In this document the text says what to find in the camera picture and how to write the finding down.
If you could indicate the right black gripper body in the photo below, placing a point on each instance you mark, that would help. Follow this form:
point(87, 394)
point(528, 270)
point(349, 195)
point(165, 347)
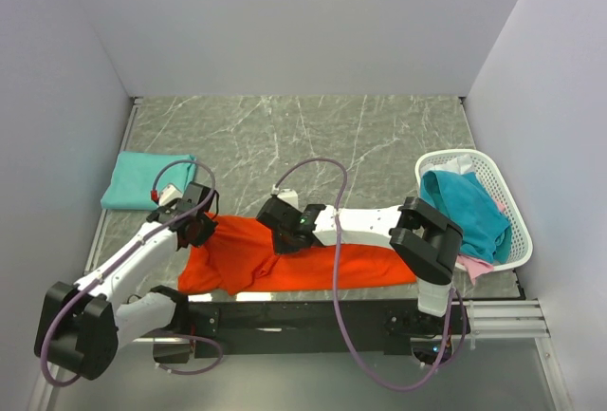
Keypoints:
point(283, 245)

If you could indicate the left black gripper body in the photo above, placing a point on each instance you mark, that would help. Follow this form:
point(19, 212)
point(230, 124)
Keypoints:
point(205, 231)

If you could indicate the orange t-shirt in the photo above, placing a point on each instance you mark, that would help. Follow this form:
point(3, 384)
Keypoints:
point(239, 258)

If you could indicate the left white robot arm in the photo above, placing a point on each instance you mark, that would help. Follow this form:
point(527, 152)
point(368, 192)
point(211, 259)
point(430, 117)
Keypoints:
point(83, 325)

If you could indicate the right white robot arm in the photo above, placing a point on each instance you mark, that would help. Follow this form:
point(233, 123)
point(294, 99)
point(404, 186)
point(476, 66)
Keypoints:
point(427, 241)

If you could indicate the folded mint green t-shirt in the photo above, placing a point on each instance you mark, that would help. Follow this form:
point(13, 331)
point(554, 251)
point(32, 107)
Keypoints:
point(133, 177)

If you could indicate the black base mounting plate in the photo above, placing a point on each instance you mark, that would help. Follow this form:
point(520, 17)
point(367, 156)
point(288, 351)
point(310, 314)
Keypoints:
point(393, 327)

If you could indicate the teal t-shirt in basket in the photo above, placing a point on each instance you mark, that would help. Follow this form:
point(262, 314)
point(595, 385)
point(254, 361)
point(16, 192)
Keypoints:
point(449, 193)

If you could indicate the white garment in basket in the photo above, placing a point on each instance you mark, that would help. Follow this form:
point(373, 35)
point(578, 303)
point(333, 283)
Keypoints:
point(460, 165)

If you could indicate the pink garment in basket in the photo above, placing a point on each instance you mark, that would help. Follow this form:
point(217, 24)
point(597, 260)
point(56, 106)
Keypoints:
point(476, 266)

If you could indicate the white plastic laundry basket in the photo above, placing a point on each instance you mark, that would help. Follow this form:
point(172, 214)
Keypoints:
point(492, 180)

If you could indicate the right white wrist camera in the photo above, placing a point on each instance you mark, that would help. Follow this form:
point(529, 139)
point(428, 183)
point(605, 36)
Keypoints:
point(288, 196)

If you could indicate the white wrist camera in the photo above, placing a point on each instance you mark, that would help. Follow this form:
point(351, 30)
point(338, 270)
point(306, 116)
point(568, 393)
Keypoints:
point(288, 196)
point(168, 194)

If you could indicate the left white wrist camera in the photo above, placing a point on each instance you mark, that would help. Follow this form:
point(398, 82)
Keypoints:
point(168, 194)

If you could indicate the aluminium frame rail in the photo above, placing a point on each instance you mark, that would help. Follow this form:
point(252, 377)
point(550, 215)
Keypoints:
point(505, 320)

